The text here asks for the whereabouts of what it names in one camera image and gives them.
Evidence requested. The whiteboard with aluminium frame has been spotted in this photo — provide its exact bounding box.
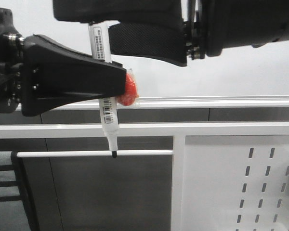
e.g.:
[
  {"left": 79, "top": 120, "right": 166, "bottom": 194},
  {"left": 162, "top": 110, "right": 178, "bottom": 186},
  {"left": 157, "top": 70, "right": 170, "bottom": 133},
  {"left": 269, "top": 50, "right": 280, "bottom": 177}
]
[{"left": 0, "top": 0, "right": 289, "bottom": 99}]

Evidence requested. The white perforated pegboard panel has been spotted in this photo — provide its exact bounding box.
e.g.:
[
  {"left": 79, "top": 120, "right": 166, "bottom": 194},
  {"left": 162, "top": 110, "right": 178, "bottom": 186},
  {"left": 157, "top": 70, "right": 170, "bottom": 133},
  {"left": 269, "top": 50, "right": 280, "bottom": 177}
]
[{"left": 181, "top": 136, "right": 289, "bottom": 231}]

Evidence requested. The white black whiteboard marker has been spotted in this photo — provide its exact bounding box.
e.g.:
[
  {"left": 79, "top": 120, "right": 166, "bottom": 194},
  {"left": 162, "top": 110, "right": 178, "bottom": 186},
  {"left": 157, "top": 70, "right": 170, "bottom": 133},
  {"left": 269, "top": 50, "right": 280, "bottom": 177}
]
[{"left": 87, "top": 21, "right": 119, "bottom": 159}]

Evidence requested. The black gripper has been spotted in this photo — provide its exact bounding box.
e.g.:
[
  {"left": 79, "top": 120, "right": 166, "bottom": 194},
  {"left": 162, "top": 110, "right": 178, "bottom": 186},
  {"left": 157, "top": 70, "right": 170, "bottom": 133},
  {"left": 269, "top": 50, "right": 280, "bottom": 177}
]
[
  {"left": 184, "top": 0, "right": 289, "bottom": 60},
  {"left": 0, "top": 8, "right": 127, "bottom": 116}
]

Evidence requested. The white metal stand frame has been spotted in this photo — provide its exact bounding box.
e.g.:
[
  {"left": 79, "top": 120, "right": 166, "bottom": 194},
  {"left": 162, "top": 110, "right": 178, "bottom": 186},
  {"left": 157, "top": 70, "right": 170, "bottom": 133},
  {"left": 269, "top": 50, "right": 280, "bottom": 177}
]
[{"left": 0, "top": 122, "right": 289, "bottom": 231}]

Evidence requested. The dark grey panel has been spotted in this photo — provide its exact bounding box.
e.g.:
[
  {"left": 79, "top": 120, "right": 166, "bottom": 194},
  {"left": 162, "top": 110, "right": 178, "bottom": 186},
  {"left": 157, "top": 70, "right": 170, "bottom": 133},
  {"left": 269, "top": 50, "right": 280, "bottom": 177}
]
[{"left": 22, "top": 136, "right": 173, "bottom": 231}]

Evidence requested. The black chair frame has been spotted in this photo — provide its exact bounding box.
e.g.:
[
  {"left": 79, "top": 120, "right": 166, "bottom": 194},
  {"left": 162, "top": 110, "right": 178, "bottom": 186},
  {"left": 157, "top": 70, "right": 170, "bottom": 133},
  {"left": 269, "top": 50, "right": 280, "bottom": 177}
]
[{"left": 0, "top": 151, "right": 40, "bottom": 231}]

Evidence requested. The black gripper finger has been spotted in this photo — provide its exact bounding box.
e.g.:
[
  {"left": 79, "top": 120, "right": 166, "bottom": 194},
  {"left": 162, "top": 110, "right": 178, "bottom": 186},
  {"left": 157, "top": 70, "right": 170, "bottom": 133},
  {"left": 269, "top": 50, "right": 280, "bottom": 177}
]
[
  {"left": 53, "top": 0, "right": 183, "bottom": 28},
  {"left": 108, "top": 23, "right": 187, "bottom": 67}
]

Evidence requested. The white horizontal handle bar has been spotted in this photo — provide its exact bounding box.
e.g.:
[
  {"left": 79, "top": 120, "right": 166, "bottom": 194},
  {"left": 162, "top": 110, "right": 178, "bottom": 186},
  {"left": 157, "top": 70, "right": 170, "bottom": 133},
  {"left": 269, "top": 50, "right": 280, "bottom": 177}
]
[{"left": 16, "top": 150, "right": 173, "bottom": 158}]

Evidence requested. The red round magnet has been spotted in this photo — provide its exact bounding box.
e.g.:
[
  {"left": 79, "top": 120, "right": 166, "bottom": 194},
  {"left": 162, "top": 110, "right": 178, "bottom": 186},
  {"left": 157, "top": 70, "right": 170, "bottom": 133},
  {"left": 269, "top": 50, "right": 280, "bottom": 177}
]
[{"left": 116, "top": 69, "right": 139, "bottom": 106}]

